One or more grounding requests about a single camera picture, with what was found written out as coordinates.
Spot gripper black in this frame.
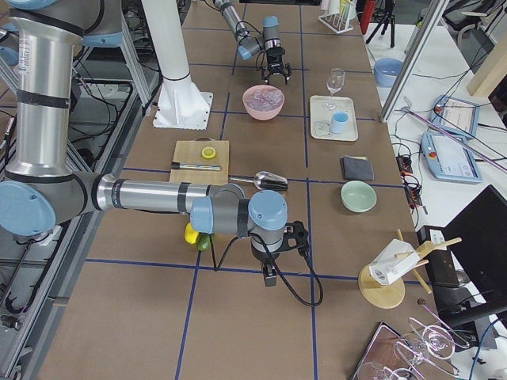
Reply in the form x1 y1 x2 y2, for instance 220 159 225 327
249 221 308 287
261 47 292 85

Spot red cylinder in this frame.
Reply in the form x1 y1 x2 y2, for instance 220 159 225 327
360 0 376 35

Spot tablet device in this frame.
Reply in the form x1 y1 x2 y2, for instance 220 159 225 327
349 321 404 379

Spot pink bowl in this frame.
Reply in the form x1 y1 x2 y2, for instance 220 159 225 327
242 85 285 121

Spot blue bowl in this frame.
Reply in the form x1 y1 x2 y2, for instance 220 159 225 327
374 58 403 88

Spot white rectangular tray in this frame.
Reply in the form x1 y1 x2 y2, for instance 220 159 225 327
310 95 358 142

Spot wooden cutting board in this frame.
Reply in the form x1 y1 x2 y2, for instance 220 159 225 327
169 140 230 185

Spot metal ice scoop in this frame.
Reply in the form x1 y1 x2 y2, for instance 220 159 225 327
229 171 288 192

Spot white wire cup rack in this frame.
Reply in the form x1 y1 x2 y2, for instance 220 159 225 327
318 0 353 34

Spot aluminium frame post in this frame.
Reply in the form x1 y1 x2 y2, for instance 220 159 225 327
379 0 450 123

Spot metal knife black handle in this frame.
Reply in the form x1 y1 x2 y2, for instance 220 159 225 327
170 161 222 171

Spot near teach pendant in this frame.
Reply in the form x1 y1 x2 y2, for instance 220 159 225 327
421 132 482 184

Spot wooden mug tree stand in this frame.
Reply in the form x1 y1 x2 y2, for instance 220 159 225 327
358 229 462 309

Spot dark grey folded cloth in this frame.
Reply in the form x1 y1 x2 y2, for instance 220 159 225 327
340 156 374 181

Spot clear fake ice cubes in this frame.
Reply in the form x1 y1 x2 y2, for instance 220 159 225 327
246 88 284 112

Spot far teach pendant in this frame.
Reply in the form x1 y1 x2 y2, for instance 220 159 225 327
430 96 479 140

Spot clear wine glass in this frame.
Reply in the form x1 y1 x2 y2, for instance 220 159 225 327
324 68 345 110

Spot teach pendant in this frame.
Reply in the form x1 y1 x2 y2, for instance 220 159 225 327
421 132 482 184
430 96 479 140

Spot white box on stand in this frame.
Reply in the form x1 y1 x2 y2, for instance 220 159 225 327
368 239 419 286

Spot yellow lemon slice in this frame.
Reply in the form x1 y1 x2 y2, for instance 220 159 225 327
201 146 217 160

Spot green bowl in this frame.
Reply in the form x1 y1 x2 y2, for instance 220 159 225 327
341 180 377 213

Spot black tripod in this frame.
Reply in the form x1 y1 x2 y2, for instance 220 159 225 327
365 0 397 48

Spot light blue cup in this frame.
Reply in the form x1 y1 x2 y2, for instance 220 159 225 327
330 111 349 134

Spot upside-down wine glasses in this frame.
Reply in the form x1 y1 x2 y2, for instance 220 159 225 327
358 303 471 379

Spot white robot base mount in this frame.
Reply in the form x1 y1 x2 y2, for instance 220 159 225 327
142 0 213 131

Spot black monitor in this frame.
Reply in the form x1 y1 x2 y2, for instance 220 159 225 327
443 184 506 327

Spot green lime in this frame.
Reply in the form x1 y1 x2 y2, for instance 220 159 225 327
196 234 215 252

